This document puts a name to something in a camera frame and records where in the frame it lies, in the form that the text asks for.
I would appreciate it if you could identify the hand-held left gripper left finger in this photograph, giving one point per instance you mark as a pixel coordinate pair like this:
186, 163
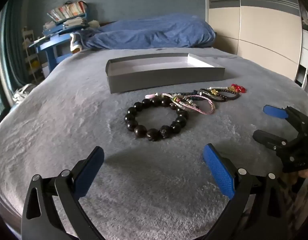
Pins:
90, 170

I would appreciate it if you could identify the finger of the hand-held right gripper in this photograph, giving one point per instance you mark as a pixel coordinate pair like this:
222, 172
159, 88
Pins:
275, 111
268, 138

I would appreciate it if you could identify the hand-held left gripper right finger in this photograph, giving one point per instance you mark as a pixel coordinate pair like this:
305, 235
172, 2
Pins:
219, 172

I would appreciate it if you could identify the grey cardboard box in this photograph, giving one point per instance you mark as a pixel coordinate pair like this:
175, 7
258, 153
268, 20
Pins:
156, 80

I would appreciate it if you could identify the person's right hand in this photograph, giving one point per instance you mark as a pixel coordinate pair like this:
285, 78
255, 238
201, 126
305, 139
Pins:
307, 175

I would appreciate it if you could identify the grey fleece bed blanket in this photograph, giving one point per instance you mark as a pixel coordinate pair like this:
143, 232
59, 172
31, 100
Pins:
69, 120

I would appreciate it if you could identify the white shelf unit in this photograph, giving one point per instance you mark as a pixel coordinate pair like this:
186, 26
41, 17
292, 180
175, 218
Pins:
304, 55

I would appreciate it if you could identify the patterned clothing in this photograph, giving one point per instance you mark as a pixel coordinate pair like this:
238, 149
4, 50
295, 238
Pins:
305, 210

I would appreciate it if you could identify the beige wardrobe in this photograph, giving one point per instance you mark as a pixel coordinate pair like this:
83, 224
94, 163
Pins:
256, 25

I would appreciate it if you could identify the white object on floor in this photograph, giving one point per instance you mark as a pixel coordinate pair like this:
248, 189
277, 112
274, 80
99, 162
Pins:
22, 93

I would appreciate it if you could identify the yellow ball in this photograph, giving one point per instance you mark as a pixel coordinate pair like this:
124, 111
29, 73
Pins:
35, 64

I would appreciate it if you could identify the white plush slipper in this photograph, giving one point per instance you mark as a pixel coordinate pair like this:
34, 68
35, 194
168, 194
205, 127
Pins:
75, 42

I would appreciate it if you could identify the white storage rack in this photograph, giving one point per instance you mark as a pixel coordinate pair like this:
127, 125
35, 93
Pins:
31, 52

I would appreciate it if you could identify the blue desk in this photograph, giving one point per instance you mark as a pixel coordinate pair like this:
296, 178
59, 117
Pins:
56, 41

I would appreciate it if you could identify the teal curtain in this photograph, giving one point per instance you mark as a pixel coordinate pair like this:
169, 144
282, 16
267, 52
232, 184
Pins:
15, 45

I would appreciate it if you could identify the cream plush toy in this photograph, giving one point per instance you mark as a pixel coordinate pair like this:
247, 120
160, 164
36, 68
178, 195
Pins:
94, 23

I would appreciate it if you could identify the blue duvet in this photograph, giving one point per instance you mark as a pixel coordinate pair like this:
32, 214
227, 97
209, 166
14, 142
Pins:
149, 32

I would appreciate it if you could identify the stack of papers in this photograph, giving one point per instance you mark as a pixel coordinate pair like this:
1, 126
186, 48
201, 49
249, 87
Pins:
71, 22

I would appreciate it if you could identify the row of books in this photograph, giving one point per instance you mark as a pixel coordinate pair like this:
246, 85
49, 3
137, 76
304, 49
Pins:
69, 10

